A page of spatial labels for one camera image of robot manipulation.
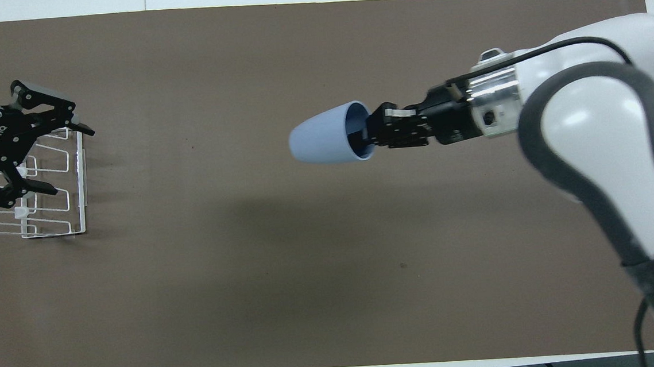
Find white wire cup holder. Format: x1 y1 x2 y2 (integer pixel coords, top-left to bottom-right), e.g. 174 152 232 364
0 125 91 243

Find black cable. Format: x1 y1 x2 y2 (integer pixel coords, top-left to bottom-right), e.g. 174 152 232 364
631 295 654 367
445 33 636 84

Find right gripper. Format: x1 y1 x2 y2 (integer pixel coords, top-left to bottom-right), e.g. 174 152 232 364
412 78 483 147

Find light blue cup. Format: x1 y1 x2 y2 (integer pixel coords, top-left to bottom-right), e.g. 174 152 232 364
286 99 377 168

